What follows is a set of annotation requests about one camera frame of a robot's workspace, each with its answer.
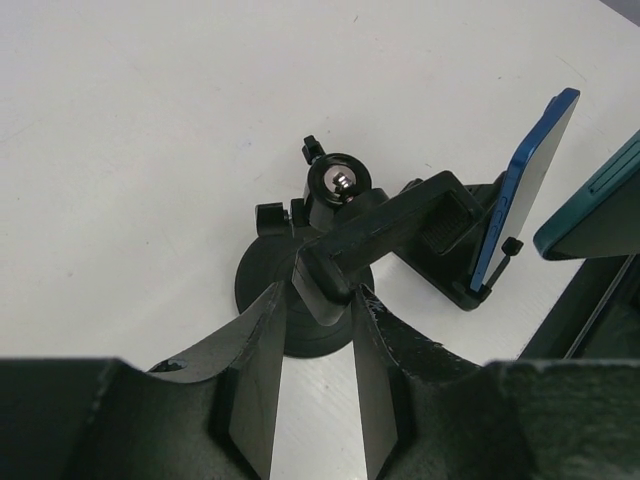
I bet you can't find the black round-base clamp stand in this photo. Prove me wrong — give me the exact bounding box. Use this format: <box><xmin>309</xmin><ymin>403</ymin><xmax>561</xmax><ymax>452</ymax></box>
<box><xmin>234</xmin><ymin>136</ymin><xmax>483</xmax><ymax>358</ymax></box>

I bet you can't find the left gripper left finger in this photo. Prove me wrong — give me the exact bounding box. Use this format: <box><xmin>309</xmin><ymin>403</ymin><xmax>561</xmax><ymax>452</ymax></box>
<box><xmin>1</xmin><ymin>283</ymin><xmax>286</xmax><ymax>479</ymax></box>

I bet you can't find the blue phone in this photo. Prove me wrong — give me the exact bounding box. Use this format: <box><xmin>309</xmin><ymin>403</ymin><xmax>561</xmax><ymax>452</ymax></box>
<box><xmin>469</xmin><ymin>88</ymin><xmax>580</xmax><ymax>292</ymax></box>

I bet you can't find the black folding phone stand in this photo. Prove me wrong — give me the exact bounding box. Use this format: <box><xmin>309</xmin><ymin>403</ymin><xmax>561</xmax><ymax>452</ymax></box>
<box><xmin>394</xmin><ymin>174</ymin><xmax>523</xmax><ymax>311</ymax></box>

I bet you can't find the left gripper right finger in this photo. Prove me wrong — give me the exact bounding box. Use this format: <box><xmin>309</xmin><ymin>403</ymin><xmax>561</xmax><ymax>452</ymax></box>
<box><xmin>352</xmin><ymin>286</ymin><xmax>639</xmax><ymax>479</ymax></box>

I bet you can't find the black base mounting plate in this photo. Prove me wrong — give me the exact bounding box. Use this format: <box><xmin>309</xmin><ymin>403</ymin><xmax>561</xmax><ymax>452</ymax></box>
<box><xmin>519</xmin><ymin>255</ymin><xmax>636</xmax><ymax>360</ymax></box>

